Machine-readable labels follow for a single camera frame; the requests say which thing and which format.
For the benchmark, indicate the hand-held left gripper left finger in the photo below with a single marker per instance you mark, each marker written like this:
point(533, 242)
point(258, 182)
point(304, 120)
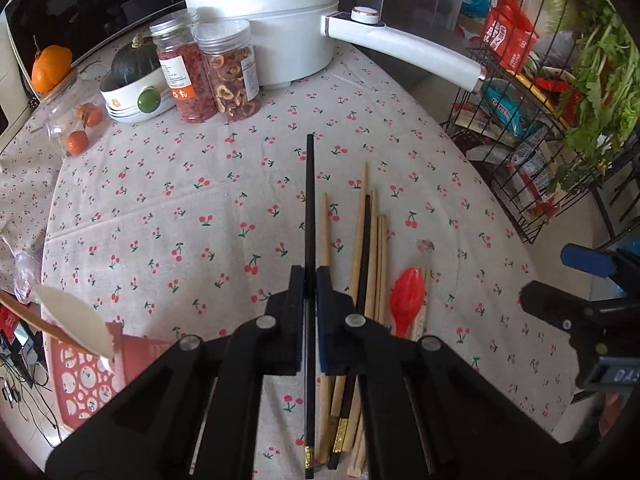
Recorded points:
point(298, 320)

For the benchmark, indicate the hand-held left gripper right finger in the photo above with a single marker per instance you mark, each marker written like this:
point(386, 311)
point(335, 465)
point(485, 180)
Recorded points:
point(323, 320)

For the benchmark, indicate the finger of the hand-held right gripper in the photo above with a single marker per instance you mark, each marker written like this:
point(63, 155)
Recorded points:
point(560, 310)
point(585, 259)

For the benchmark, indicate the black chopstick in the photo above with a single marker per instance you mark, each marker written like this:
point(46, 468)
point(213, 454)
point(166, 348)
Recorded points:
point(310, 210)
point(364, 250)

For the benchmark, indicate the red plastic spoon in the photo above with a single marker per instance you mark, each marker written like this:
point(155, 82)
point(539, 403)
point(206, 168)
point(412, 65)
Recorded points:
point(407, 305)

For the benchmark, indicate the pink plastic basket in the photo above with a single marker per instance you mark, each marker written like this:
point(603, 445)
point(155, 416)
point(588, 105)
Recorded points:
point(85, 385)

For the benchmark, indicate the white spoon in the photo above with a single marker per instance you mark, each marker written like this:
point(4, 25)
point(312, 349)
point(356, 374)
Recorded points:
point(75, 317)

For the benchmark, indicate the patterned wooden chopstick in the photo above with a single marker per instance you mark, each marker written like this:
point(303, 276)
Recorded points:
point(25, 312)

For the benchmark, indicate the cherry print tablecloth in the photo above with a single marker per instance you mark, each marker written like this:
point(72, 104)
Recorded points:
point(200, 210)

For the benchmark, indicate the blue snack packet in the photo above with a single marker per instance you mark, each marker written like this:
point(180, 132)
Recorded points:
point(505, 110)

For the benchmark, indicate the green leafy herbs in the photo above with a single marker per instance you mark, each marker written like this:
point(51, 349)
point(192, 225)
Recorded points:
point(605, 85)

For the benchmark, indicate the red snack bag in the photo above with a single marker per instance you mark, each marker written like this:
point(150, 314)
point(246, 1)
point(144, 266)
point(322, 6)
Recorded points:
point(510, 35)

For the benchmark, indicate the jar of dried fruit rings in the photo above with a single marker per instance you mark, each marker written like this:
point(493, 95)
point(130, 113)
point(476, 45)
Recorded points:
point(230, 75)

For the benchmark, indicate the jar of red berries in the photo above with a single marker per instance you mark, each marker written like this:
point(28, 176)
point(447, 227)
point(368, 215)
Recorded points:
point(185, 75)

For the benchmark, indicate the clear plastic bag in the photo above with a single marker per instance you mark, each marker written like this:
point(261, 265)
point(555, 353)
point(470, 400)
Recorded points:
point(27, 280)

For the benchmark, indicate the white bowl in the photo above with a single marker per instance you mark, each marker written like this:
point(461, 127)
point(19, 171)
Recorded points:
point(125, 102)

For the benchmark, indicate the small orange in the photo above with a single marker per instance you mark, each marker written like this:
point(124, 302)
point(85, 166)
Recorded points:
point(90, 114)
point(77, 141)

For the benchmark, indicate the white electric pot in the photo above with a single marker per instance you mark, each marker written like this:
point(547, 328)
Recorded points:
point(280, 35)

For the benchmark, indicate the small floral cloth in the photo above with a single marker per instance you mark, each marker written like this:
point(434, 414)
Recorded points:
point(25, 185)

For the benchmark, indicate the dark green squash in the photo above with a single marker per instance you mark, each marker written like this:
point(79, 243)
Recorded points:
point(132, 62)

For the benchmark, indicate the clear glass jar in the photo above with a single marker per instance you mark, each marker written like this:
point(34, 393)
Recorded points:
point(65, 105)

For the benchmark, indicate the large orange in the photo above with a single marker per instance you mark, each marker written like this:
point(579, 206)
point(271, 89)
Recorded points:
point(50, 67)

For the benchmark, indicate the black microwave oven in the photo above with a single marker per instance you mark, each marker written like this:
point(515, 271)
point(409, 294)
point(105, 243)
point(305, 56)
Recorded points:
point(75, 5)

